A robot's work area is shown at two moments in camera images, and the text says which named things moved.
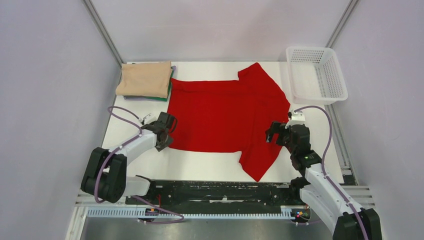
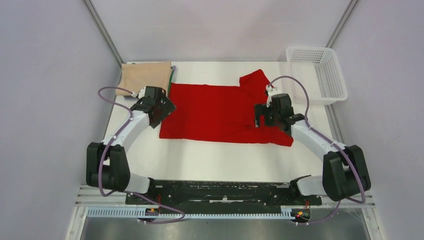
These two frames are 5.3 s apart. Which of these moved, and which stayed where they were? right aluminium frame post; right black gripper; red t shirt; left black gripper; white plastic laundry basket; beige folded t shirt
Moved: right black gripper; red t shirt; left black gripper
Stayed: white plastic laundry basket; beige folded t shirt; right aluminium frame post
